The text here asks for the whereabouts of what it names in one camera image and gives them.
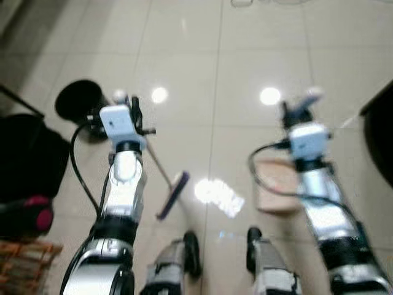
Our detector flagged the red and black round object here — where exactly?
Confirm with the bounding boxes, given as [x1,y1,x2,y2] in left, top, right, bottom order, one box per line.
[18,195,56,237]

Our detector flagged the brown wicker basket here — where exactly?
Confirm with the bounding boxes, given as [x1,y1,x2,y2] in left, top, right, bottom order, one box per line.
[0,240,63,295]

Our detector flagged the black chair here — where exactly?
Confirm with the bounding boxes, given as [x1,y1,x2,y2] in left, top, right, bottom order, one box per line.
[0,84,72,242]

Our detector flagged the black furniture piece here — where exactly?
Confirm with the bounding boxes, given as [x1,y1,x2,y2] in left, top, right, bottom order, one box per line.
[360,97,393,188]

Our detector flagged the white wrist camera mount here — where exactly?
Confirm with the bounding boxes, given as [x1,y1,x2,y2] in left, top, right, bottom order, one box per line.
[99,104,147,152]
[289,122,330,164]

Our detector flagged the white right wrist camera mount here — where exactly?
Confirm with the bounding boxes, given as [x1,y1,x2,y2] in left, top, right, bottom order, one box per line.
[289,122,330,164]

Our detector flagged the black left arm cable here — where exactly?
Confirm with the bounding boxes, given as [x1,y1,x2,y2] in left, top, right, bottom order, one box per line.
[69,116,109,219]

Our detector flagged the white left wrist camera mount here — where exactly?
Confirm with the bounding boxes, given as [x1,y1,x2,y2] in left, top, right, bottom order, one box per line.
[99,104,147,152]

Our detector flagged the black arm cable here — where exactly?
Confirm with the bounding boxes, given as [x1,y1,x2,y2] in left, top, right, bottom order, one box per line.
[248,140,360,225]
[69,116,109,219]

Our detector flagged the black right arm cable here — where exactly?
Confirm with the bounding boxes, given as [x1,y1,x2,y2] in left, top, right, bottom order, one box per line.
[248,140,360,225]

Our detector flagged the robot right leg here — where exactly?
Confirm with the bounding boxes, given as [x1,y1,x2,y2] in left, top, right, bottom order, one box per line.
[246,226,303,295]

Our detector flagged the black round bin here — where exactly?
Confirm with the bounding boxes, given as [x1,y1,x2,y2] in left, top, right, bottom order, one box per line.
[54,79,106,124]

